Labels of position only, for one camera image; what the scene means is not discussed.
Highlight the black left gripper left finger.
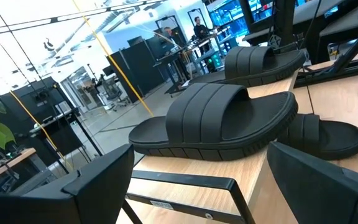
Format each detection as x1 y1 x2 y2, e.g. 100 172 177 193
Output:
0 143 135 224

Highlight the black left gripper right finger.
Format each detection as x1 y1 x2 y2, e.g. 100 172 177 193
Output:
267 141 358 224

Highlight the black rubber slide sandal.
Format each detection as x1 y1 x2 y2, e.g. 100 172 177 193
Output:
190 45 306 88
277 113 358 161
128 82 300 162

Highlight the wooden desk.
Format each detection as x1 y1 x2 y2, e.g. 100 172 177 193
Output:
0 147 37 189

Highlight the black equipment cabinet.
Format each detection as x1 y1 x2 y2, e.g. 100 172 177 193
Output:
0 76 85 158

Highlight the black partition panel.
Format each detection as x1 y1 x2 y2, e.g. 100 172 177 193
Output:
106 39 167 104

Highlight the person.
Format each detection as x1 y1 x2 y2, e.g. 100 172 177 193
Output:
162 26 180 47
193 16 213 55

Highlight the monitor with blue screen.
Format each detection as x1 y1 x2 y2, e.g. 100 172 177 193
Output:
208 0 275 35

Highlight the yellow cable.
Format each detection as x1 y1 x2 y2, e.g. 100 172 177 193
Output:
9 90 74 171
71 0 155 118

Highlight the wooden shelf with black frame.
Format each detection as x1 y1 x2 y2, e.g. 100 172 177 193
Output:
124 70 315 224

